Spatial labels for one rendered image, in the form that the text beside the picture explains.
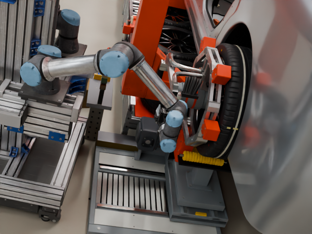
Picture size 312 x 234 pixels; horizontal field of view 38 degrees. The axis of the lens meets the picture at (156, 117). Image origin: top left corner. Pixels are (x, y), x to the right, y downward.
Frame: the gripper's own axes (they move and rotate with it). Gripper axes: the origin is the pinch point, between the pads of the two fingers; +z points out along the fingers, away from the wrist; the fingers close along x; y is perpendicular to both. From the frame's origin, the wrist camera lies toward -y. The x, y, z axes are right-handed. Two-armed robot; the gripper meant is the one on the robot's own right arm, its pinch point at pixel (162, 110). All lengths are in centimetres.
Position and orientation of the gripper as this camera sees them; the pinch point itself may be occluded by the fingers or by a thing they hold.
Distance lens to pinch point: 241.9
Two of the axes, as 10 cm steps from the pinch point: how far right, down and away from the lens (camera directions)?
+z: -0.6, -5.6, 8.2
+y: 2.4, -8.1, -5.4
